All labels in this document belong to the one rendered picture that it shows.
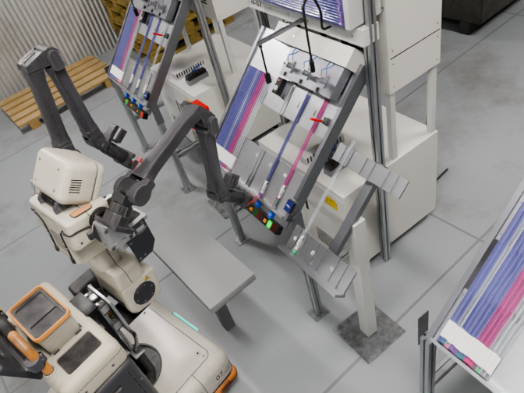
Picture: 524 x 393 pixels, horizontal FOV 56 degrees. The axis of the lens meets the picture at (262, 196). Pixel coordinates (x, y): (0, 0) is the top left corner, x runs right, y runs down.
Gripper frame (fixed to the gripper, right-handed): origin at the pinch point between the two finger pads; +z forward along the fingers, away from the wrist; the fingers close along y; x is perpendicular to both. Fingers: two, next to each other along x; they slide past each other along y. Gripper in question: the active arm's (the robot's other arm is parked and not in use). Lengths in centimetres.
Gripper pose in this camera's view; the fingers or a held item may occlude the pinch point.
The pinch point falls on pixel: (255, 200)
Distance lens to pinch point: 224.2
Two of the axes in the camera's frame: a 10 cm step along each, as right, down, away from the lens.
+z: 7.1, 1.3, 6.9
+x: -4.1, 8.7, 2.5
